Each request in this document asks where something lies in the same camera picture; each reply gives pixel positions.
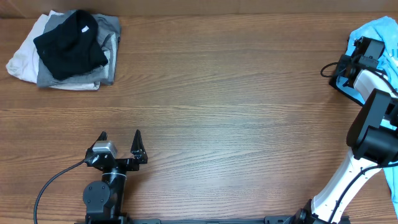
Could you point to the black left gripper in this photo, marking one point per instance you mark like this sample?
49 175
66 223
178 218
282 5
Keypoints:
131 165

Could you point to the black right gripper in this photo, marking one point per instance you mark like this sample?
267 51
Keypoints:
342 61

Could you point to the light blue t-shirt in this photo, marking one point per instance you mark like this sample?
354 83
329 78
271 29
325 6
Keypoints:
383 29

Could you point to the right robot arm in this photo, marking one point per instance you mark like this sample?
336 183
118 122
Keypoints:
372 140

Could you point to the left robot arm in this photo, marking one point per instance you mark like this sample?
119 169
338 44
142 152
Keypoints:
104 198

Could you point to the black t-shirt on right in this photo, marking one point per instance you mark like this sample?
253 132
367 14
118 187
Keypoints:
351 93

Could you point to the folded black garment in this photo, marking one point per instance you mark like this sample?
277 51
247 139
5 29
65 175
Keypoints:
71 48

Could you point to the folded grey garment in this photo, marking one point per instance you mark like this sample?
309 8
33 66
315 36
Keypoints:
108 37

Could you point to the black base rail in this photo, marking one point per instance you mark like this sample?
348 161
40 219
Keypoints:
265 220

